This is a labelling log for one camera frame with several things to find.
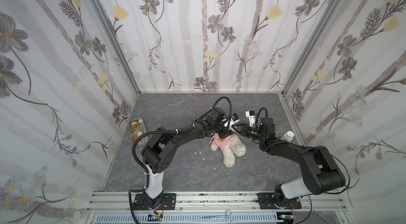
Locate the clear plastic measuring cup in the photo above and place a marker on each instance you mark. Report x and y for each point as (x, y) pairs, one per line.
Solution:
(280, 131)

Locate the steel scissors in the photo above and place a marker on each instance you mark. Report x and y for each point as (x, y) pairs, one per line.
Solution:
(226, 217)

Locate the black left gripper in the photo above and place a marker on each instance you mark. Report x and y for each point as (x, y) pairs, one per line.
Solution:
(224, 129)

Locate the white plastic bottle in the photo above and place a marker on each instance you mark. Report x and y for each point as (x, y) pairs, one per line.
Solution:
(288, 136)

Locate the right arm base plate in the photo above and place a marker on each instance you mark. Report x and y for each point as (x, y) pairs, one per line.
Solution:
(268, 201)

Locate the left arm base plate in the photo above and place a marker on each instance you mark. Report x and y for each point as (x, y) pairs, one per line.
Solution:
(143, 202)

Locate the clear tray with small parts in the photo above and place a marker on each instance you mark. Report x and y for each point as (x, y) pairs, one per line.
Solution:
(137, 128)

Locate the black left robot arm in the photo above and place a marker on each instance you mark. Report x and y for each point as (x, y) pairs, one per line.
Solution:
(154, 151)

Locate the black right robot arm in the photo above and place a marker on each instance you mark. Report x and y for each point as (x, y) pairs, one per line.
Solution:
(319, 171)

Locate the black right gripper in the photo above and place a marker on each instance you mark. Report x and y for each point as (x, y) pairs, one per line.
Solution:
(246, 130)

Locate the pink fleece teddy hoodie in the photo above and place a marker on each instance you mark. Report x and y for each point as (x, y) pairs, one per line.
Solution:
(221, 143)

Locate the aluminium mounting rail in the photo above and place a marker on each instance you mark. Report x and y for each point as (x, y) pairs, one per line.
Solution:
(114, 208)

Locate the white plush teddy bear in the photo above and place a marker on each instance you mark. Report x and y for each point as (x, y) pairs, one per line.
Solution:
(235, 149)

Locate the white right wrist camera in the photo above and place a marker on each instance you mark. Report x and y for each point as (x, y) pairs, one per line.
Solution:
(251, 115)

